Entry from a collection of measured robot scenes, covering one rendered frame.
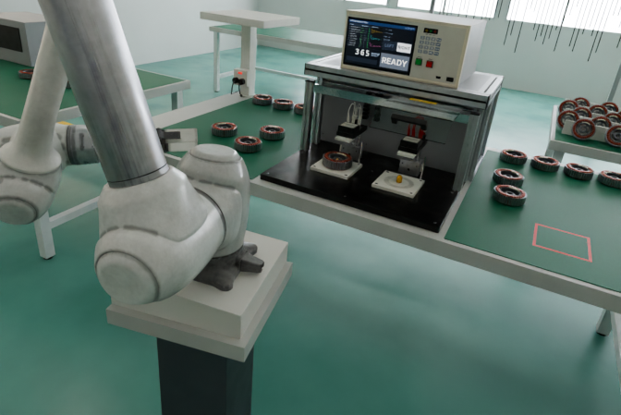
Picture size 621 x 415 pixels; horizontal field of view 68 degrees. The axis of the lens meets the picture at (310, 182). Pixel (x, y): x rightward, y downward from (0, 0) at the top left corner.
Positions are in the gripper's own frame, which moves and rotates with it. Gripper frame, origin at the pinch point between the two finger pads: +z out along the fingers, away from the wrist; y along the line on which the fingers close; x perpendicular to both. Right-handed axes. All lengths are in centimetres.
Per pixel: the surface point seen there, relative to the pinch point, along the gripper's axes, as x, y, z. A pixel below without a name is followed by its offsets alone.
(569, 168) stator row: -10, -48, 151
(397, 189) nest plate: -14, -35, 67
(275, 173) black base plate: -5, -51, 28
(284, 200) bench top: -15, -43, 29
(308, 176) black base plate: -7, -48, 39
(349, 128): 10, -49, 57
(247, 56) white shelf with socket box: 67, -138, 32
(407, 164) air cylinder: -5, -47, 78
